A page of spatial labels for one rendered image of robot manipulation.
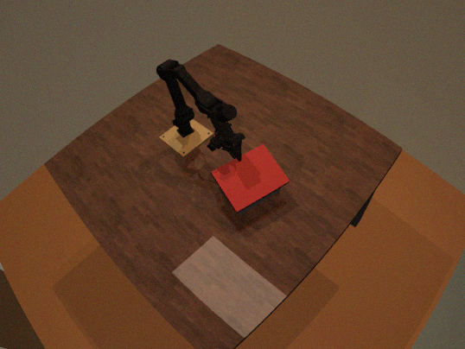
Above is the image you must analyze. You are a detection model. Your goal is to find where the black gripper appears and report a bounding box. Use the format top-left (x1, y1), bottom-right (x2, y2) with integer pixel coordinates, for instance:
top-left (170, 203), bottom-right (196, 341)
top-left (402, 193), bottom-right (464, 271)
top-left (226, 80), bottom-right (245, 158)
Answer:
top-left (214, 122), bottom-right (245, 162)

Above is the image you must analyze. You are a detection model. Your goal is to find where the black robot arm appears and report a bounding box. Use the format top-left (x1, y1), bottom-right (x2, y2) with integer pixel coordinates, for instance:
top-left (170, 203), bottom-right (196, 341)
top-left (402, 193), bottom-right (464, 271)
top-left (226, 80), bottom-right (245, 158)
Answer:
top-left (156, 60), bottom-right (237, 151)

